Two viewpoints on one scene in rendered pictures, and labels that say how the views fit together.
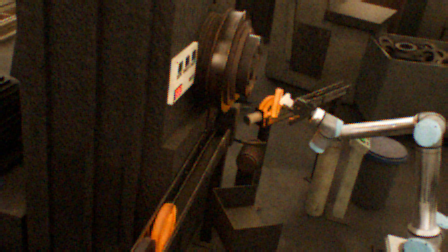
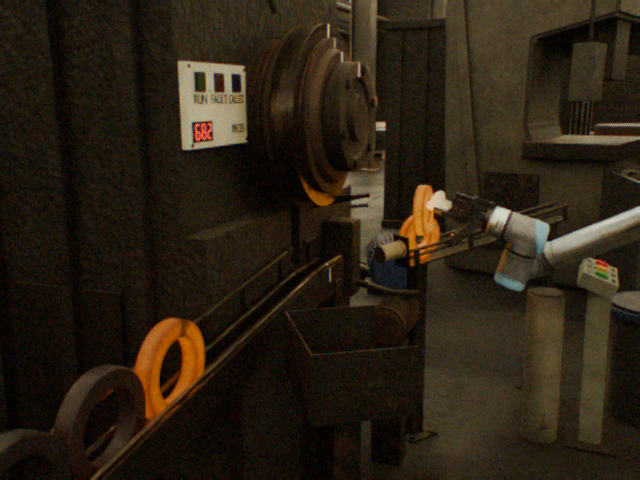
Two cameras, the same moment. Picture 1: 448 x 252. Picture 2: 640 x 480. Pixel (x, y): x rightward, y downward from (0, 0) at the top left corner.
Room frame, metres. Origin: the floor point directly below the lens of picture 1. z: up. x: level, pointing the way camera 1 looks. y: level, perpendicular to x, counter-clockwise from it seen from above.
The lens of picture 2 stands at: (0.30, -0.33, 1.18)
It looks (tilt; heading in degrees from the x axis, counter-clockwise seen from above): 12 degrees down; 10
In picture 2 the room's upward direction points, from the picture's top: straight up
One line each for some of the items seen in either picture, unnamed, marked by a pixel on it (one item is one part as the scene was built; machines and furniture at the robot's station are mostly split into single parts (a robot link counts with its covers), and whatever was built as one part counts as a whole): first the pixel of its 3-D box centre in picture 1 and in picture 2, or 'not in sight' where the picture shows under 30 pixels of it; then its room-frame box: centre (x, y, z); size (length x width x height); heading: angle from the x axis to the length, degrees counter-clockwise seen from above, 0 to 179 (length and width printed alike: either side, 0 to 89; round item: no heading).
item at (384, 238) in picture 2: not in sight; (390, 260); (4.42, -0.01, 0.17); 0.57 x 0.31 x 0.34; 9
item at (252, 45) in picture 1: (250, 66); (351, 117); (2.12, -0.08, 1.11); 0.28 x 0.06 x 0.28; 169
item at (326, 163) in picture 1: (322, 178); (542, 364); (2.65, -0.67, 0.26); 0.12 x 0.12 x 0.52
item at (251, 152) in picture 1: (244, 184); (392, 376); (2.43, -0.18, 0.27); 0.22 x 0.13 x 0.53; 169
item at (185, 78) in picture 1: (183, 72); (216, 105); (1.82, 0.19, 1.15); 0.26 x 0.02 x 0.18; 169
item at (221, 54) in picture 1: (229, 61); (316, 117); (2.14, 0.02, 1.11); 0.47 x 0.06 x 0.47; 169
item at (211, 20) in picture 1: (212, 57); (288, 117); (2.15, 0.10, 1.12); 0.47 x 0.10 x 0.47; 169
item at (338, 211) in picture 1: (349, 175); (594, 354); (2.66, -0.83, 0.31); 0.24 x 0.16 x 0.62; 169
